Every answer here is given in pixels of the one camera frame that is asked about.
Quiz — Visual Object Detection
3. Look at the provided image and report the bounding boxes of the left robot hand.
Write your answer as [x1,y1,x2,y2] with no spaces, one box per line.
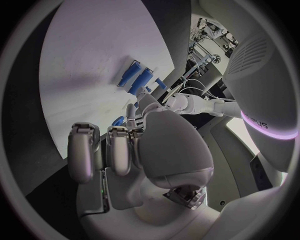
[161,85,184,104]

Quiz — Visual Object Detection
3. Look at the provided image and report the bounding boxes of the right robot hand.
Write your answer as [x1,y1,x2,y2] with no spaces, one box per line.
[66,86,222,240]

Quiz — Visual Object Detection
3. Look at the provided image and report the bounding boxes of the white task board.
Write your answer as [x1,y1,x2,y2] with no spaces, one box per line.
[38,0,176,161]

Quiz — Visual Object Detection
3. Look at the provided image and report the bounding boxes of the blue long cylinder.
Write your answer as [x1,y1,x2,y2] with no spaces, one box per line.
[127,67,154,96]
[117,60,143,87]

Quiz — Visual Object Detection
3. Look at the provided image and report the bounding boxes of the workshop desk with equipment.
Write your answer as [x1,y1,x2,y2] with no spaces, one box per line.
[186,17,240,81]

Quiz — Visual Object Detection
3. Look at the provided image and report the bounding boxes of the blue gear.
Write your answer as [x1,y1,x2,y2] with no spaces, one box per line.
[111,115,126,127]

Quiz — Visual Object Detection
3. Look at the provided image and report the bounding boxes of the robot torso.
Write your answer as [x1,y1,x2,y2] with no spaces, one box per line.
[220,31,300,173]

